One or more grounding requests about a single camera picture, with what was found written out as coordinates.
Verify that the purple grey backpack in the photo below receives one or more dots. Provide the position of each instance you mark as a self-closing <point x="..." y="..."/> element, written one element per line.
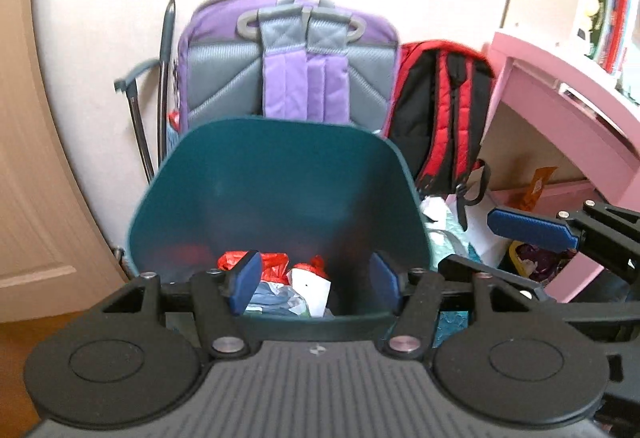
<point x="225" y="68"/>

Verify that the white plastic bag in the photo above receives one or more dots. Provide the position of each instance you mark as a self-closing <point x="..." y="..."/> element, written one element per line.
<point x="436" y="208"/>

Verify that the dark teal plastic bin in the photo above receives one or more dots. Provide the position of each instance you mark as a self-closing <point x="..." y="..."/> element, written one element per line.
<point x="280" y="178"/>

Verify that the beige wooden door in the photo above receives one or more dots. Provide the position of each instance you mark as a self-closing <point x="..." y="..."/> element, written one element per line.
<point x="30" y="168"/>

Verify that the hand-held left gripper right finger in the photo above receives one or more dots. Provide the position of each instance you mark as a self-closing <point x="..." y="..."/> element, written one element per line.
<point x="386" y="280"/>

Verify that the red plastic bag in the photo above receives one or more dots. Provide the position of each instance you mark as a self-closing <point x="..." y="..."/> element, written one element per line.
<point x="272" y="263"/>

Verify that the yellow soft toy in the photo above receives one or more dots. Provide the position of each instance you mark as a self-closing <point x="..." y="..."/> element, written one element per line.
<point x="592" y="1"/>

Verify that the yellow purple packet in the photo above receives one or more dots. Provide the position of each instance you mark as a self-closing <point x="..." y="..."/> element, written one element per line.
<point x="540" y="263"/>

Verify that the orange packet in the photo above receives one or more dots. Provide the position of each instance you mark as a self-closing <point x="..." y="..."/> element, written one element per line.
<point x="539" y="188"/>

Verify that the pink desk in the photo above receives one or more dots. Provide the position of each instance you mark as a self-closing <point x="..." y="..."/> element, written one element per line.
<point x="550" y="68"/>

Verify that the red black backpack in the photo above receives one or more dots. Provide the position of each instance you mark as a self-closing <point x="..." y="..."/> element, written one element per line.
<point x="440" y="118"/>

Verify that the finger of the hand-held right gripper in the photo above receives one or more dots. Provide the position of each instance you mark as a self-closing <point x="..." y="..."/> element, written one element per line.
<point x="530" y="228"/>
<point x="480" y="268"/>

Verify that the blue white plastic wrapper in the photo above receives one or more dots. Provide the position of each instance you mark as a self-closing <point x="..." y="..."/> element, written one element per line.
<point x="280" y="296"/>

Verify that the white paper card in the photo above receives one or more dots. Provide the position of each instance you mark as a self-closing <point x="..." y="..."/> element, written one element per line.
<point x="312" y="290"/>

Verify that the row of colourful books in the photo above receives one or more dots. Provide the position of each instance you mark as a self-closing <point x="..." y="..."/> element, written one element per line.
<point x="617" y="18"/>

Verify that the black broom stick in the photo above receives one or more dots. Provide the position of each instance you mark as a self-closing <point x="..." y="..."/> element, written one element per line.
<point x="167" y="68"/>

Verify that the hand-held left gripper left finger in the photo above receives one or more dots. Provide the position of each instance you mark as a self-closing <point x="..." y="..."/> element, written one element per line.
<point x="245" y="283"/>

